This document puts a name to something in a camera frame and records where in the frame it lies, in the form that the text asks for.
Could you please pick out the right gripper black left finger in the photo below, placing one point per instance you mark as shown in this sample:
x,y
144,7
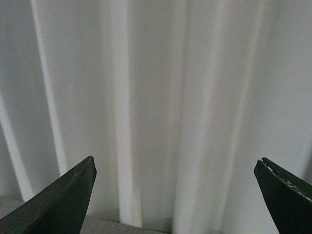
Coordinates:
x,y
58,209

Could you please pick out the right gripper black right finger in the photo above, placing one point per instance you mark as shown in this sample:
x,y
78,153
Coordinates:
x,y
287,197

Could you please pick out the white curtain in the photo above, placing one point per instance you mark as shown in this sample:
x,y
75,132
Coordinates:
x,y
176,100

